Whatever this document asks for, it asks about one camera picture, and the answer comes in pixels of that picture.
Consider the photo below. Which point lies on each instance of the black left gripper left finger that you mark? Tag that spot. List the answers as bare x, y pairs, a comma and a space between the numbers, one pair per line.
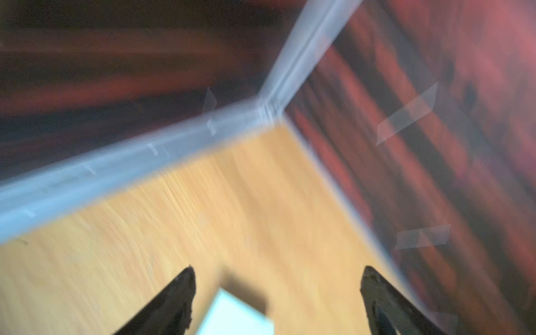
169, 312

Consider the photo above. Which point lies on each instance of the aluminium frame rail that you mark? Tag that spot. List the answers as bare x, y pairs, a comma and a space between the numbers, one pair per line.
35, 198
316, 28

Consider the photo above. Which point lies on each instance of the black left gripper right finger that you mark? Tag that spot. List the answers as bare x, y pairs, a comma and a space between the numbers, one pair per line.
388, 311

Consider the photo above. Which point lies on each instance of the aluminium frame rail rear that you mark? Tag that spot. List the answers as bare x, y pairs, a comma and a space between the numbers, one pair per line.
316, 28

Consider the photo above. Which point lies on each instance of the white jewelry box sleeve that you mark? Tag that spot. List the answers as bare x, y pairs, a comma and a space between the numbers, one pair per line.
228, 315

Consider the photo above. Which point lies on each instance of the aluminium frame rail left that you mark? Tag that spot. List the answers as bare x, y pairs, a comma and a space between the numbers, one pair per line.
35, 198

